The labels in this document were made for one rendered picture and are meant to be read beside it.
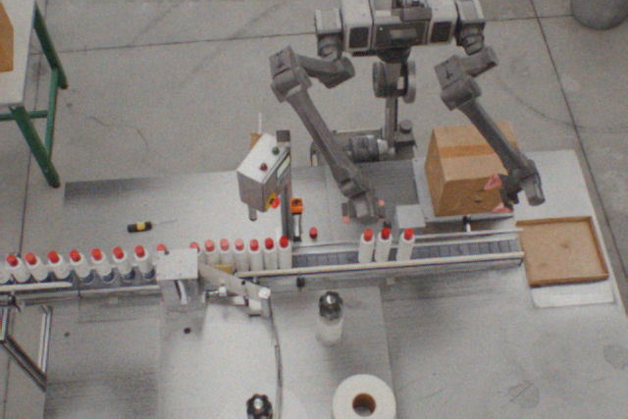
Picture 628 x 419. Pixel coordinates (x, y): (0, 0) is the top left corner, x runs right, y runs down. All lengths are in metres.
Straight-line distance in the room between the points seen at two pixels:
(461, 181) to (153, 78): 2.30
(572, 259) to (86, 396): 1.85
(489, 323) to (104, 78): 2.72
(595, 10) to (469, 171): 2.30
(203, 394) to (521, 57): 2.94
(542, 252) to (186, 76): 2.39
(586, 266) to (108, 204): 1.87
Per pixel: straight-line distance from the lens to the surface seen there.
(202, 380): 2.77
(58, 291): 3.00
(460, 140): 2.96
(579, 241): 3.18
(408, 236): 2.76
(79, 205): 3.22
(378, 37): 2.80
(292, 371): 2.75
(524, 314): 2.99
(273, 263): 2.83
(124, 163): 4.30
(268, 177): 2.40
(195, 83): 4.56
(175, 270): 2.64
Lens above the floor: 3.49
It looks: 59 degrees down
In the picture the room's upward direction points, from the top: 1 degrees clockwise
